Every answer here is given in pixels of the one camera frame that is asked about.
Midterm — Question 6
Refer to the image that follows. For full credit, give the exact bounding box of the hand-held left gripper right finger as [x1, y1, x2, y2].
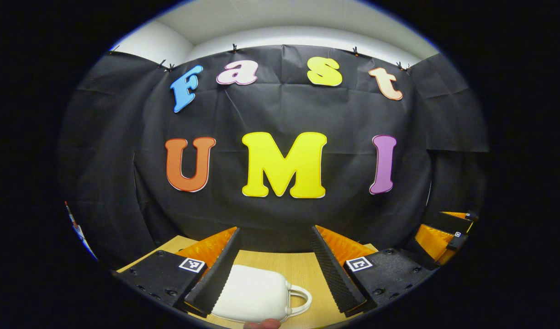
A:
[310, 224, 438, 318]

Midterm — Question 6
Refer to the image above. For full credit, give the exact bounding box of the white suitcase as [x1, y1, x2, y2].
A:
[211, 264, 313, 323]

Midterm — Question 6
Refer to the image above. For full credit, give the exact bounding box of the black backdrop cloth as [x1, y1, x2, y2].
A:
[56, 43, 491, 263]

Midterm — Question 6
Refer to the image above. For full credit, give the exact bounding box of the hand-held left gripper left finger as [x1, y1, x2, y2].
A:
[112, 226, 242, 319]

